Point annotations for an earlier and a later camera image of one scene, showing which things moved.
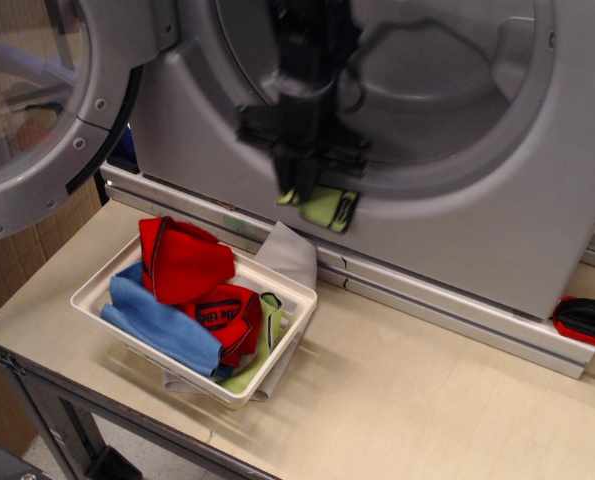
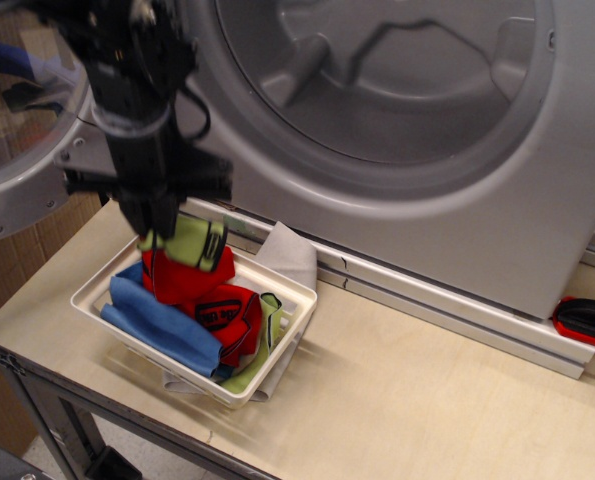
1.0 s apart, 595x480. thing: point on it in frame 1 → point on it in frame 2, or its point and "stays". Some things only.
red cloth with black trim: [189, 270] stays
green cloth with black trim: [329, 206] → [198, 242]
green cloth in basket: [271, 318] stays
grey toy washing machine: [491, 125] stays
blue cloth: [166, 330] stays
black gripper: [303, 124] → [151, 176]
